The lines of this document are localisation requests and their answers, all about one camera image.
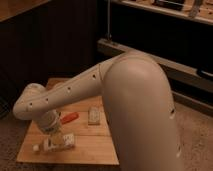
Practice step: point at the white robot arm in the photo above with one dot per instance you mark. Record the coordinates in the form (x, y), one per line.
(138, 103)

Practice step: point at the grey metal shelf rail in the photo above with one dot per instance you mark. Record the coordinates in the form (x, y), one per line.
(176, 71)

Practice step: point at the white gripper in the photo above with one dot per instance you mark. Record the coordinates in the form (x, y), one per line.
(49, 123)

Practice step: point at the small white rectangular block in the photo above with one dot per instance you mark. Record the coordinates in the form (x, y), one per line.
(94, 116)

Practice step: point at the upper wooden shelf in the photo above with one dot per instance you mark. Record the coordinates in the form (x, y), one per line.
(200, 11)

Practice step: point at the orange carrot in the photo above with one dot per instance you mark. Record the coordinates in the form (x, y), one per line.
(69, 118)

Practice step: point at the wooden table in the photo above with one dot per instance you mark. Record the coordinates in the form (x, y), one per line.
(93, 143)

